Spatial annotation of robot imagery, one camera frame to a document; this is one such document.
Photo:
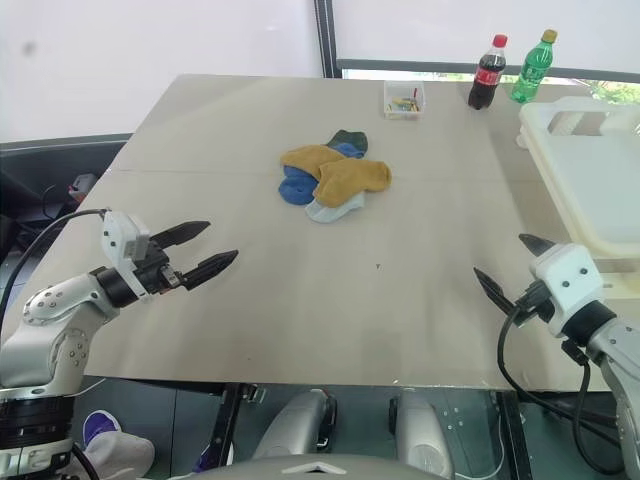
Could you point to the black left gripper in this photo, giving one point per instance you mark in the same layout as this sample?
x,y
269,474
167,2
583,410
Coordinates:
x,y
156,274

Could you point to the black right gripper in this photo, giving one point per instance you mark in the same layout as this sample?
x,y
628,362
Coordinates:
x,y
536,302

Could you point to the mustard yellow ankle sock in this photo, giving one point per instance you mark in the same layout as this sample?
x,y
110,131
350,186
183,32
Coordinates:
x,y
307,157
350,180

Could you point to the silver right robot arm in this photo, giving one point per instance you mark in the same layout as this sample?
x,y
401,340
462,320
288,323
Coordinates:
x,y
620,345

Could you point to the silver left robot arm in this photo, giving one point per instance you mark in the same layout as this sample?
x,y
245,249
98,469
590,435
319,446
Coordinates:
x,y
50,305

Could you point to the white plastic tray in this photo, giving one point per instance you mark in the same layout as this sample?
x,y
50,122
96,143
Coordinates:
x,y
619,280

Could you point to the white plastic basket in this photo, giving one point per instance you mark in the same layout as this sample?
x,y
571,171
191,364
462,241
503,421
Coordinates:
x,y
580,180

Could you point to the small clear plastic box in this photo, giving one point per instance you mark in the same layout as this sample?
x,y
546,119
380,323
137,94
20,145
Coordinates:
x,y
404,114

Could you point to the blue cloth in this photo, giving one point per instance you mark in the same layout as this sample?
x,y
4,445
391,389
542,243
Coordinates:
x,y
295,187
350,150

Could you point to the red and grey device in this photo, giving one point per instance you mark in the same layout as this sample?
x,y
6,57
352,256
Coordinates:
x,y
81,185

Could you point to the pale mint ankle sock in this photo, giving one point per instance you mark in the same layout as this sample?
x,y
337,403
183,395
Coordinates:
x,y
327,212

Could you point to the black table leg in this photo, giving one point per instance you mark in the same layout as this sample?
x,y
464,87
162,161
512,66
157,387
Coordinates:
x,y
225,425
512,435

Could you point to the dark side bench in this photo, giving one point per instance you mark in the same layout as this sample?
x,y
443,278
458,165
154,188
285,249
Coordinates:
x,y
30,175

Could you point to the dark green ankle sock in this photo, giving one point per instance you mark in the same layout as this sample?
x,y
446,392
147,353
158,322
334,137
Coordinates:
x,y
350,137

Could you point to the silver rounded robot leg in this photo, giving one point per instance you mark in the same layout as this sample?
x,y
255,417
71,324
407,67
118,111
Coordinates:
x,y
420,435
295,425

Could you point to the cola bottle with red cap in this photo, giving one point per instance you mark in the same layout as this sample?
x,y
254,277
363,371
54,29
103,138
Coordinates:
x,y
487,75

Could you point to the green soda bottle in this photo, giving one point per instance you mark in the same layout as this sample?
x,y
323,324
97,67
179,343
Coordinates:
x,y
532,70

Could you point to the white roller blind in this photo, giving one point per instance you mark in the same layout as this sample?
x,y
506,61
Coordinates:
x,y
450,25
150,50

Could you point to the grey trouser leg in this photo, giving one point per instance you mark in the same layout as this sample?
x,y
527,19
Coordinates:
x,y
120,457

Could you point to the grey robot torso edge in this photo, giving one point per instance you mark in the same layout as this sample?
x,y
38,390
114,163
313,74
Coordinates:
x,y
310,470

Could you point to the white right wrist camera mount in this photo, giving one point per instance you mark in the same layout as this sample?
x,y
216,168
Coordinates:
x,y
570,272

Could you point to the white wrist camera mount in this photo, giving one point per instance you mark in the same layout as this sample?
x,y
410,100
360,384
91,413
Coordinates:
x,y
570,272
120,235

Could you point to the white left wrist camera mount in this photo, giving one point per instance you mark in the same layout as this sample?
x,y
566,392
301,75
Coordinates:
x,y
120,235

